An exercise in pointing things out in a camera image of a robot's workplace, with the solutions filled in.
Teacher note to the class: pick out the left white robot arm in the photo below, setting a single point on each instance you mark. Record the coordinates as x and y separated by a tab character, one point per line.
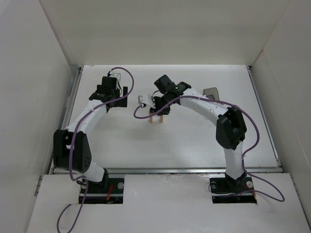
71	149

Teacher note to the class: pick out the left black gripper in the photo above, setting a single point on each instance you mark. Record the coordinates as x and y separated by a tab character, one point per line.
120	101

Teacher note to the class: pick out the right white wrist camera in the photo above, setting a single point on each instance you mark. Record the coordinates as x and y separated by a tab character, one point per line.
146	100

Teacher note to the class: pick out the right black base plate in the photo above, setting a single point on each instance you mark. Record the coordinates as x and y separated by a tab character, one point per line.
227	191

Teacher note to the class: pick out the aluminium rail front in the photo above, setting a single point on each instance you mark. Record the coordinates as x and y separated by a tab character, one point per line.
188	170

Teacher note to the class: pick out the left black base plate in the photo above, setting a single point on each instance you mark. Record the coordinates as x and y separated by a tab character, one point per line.
110	193

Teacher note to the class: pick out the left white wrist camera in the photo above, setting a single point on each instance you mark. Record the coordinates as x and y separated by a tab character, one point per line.
115	75

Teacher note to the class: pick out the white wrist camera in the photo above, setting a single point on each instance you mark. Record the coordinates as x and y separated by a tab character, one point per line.
146	100
115	75

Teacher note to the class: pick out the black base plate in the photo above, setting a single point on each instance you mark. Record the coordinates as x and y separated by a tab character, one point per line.
227	191
110	193

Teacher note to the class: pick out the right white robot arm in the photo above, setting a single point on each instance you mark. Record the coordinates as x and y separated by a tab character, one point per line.
229	122

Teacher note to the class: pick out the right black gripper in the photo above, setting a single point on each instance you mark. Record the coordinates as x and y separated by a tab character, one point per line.
160	109

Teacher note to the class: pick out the smoky transparent plastic box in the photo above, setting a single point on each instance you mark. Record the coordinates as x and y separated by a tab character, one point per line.
211	93

